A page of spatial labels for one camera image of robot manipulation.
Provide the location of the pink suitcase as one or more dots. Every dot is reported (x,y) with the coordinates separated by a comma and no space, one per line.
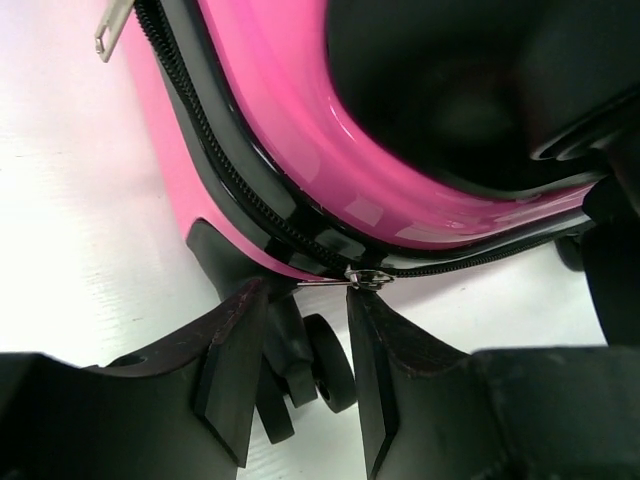
(361,142)

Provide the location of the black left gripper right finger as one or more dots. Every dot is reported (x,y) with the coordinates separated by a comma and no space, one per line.
(430,411)

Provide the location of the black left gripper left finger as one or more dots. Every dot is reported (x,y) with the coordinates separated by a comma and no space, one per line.
(179,408)

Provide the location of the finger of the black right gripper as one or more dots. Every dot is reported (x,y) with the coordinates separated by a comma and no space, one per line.
(610,252)

